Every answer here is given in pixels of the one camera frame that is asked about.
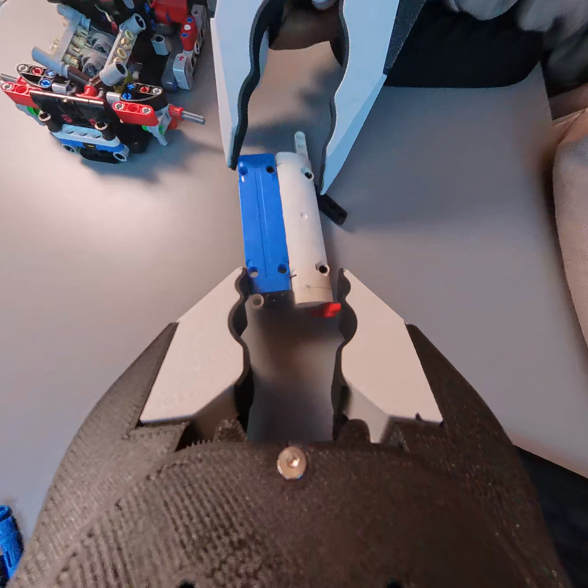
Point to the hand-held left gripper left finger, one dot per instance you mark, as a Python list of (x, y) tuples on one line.
[(193, 363)]

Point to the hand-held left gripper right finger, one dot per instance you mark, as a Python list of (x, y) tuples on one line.
[(390, 367)]

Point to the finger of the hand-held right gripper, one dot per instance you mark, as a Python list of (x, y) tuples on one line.
[(232, 69), (363, 69)]

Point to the blue and white lego assembly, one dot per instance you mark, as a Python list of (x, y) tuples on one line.
[(266, 229)]

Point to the lego car chassis assembly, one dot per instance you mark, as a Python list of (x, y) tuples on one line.
[(92, 82)]

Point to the person's beige torso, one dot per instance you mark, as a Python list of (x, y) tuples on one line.
[(574, 229)]

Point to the blue beam pieces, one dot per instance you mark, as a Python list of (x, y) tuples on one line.
[(9, 542)]

